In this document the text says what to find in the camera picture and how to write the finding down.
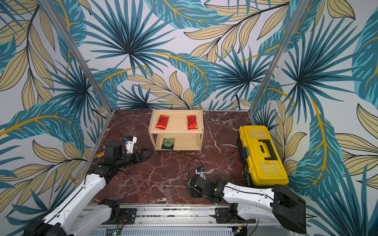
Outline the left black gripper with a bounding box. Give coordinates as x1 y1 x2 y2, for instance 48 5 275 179
116 147 155 169

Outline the green tea bag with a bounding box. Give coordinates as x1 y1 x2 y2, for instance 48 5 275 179
161 138 175 150

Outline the red tea bag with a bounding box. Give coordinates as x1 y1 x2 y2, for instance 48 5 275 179
156 115 169 130
187 115 198 130

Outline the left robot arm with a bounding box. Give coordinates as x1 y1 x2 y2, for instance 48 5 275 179
24 140 154 236

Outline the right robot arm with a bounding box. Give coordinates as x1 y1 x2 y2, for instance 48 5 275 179
184 174 307 235

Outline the wooden two-tier shelf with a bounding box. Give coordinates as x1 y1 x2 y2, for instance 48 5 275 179
148 110 204 151

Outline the yellow utility knife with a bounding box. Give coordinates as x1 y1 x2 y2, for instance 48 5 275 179
95 151 105 158

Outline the yellow black toolbox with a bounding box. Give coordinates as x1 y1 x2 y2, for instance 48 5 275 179
237 125 289 188

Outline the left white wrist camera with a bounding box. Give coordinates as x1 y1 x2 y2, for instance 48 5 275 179
123 136 137 154

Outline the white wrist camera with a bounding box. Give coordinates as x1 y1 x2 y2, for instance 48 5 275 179
195 166 206 179
123 136 137 154

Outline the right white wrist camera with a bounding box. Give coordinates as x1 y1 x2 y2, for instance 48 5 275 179
195 166 206 179

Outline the aluminium front rail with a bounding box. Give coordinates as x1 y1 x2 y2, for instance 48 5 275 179
44 204 305 236

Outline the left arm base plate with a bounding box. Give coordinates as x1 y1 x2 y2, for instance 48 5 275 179
102 208 137 225

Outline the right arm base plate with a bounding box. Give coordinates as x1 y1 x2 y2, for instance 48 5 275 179
213 207 256 224

